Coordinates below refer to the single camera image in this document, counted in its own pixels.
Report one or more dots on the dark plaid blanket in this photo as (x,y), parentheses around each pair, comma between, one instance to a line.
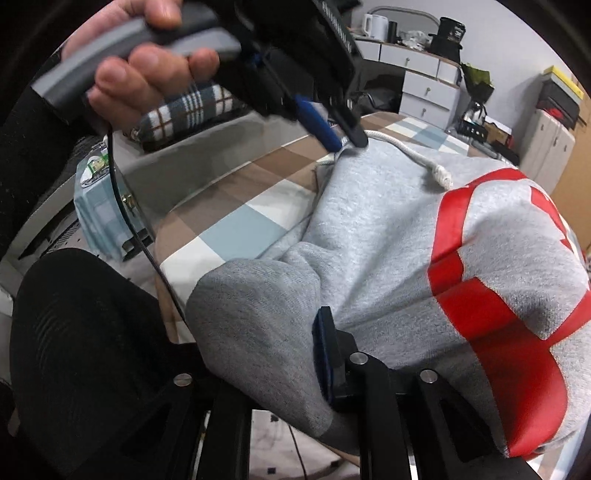
(184,115)

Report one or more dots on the person's left hand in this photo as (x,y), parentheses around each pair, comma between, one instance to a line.
(138,83)

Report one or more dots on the green bag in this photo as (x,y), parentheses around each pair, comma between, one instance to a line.
(478,76)

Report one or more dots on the wooden door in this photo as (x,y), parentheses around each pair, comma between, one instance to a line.
(575,170)

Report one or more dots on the white kettle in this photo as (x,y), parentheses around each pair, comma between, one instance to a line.
(375,26)

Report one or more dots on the white suitcase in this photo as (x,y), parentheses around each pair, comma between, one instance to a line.
(545,143)

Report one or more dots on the black shoe box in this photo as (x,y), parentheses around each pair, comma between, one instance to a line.
(556,99)

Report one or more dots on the person's left forearm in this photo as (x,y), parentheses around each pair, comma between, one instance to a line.
(27,161)

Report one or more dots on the black coffee machine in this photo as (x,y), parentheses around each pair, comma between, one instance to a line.
(450,34)

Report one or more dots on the grey hoodie with red print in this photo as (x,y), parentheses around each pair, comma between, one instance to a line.
(378,240)

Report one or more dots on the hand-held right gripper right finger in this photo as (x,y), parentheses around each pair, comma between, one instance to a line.
(323,355)

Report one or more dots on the brown and blue checkered sheet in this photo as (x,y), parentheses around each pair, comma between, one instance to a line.
(231,198)

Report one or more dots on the table with light blue cloth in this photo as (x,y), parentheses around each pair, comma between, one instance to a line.
(99,217)

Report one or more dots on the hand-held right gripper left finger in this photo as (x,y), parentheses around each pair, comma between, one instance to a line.
(231,424)

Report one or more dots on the person's black clad leg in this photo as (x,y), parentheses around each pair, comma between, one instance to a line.
(83,332)

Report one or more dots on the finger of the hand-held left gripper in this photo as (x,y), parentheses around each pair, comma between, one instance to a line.
(318,123)
(351,124)

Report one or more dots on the white drawer cabinet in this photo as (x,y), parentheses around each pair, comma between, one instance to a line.
(425,87)

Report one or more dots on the yellow shoe box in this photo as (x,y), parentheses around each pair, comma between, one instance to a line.
(565,76)

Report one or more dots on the cluttered low shelf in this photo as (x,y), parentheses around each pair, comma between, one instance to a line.
(485,131)

